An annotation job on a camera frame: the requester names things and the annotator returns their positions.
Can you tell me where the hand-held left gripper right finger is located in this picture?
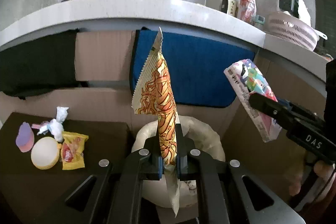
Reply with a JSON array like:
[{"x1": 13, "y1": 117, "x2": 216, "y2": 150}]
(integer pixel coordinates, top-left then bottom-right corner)
[{"x1": 175, "y1": 124, "x2": 302, "y2": 224}]

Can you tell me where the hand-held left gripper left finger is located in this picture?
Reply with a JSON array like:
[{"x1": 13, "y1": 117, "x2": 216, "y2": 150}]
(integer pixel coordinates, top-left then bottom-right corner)
[{"x1": 50, "y1": 132, "x2": 162, "y2": 224}]

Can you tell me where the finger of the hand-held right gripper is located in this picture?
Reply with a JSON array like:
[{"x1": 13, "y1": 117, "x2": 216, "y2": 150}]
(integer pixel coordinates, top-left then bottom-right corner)
[
  {"x1": 248, "y1": 92, "x2": 326, "y2": 132},
  {"x1": 278, "y1": 99, "x2": 324, "y2": 122}
]

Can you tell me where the colourful printed tissue packet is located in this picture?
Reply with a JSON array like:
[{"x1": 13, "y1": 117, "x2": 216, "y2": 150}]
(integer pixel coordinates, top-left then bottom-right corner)
[{"x1": 224, "y1": 58, "x2": 282, "y2": 143}]

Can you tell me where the orange noodle snack packet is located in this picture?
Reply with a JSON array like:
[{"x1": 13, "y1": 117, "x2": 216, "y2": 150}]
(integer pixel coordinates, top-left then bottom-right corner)
[{"x1": 130, "y1": 27, "x2": 181, "y2": 216}]

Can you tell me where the pink and purple sponge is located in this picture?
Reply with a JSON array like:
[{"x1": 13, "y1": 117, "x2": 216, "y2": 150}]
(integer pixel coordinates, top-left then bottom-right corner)
[{"x1": 15, "y1": 122, "x2": 35, "y2": 153}]

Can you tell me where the person's right hand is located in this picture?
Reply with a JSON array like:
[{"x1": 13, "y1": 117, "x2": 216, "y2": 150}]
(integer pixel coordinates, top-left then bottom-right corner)
[{"x1": 289, "y1": 160, "x2": 336, "y2": 197}]

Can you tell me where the blue cloth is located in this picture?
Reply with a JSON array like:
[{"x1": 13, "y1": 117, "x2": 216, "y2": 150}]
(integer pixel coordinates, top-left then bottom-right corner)
[{"x1": 130, "y1": 27, "x2": 260, "y2": 108}]

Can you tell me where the pink plastic basket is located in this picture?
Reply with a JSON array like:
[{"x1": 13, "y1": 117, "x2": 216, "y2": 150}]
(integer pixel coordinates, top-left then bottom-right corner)
[{"x1": 268, "y1": 11, "x2": 328, "y2": 52}]

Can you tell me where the yellow snack wrapper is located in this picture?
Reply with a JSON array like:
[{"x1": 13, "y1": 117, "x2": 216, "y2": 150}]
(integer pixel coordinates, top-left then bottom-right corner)
[{"x1": 61, "y1": 131, "x2": 89, "y2": 170}]

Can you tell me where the small green white box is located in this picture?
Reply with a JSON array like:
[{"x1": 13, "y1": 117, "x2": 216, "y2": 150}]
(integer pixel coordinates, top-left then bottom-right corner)
[{"x1": 254, "y1": 15, "x2": 265, "y2": 30}]

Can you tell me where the crumpled white tissue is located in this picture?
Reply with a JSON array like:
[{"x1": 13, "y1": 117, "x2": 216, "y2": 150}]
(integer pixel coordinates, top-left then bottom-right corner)
[{"x1": 37, "y1": 106, "x2": 69, "y2": 142}]

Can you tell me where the red drink bottle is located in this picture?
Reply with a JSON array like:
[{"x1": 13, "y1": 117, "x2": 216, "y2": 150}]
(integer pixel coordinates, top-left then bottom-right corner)
[{"x1": 238, "y1": 0, "x2": 256, "y2": 25}]

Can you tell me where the black utensil holder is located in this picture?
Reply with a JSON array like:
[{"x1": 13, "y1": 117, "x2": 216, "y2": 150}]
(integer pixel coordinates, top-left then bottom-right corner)
[{"x1": 279, "y1": 0, "x2": 300, "y2": 17}]

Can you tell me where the dark sauce bottle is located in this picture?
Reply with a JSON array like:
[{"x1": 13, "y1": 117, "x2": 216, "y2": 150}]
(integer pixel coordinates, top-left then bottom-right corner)
[{"x1": 220, "y1": 0, "x2": 239, "y2": 17}]

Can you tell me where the white kitchen counter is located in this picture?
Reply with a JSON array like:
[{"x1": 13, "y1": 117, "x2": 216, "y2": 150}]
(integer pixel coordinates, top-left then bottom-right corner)
[{"x1": 0, "y1": 0, "x2": 336, "y2": 62}]

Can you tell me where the black cloth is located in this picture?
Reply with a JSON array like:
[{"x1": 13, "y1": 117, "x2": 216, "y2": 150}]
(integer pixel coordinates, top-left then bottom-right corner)
[{"x1": 0, "y1": 28, "x2": 79, "y2": 100}]

